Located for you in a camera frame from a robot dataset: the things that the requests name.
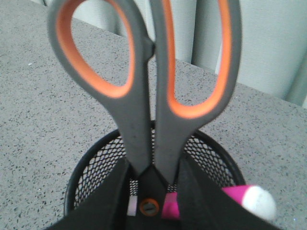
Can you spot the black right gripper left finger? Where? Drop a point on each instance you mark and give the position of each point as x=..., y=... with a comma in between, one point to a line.
x=106, y=208

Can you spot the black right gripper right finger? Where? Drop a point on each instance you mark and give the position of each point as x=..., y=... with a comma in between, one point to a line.
x=204, y=206

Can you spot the pink highlighter pen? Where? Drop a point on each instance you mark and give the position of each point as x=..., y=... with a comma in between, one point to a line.
x=253, y=198

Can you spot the grey orange handled scissors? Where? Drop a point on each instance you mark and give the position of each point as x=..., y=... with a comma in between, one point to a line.
x=154, y=125

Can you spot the black mesh pen cup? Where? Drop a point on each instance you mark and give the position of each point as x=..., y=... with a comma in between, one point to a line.
x=97, y=163

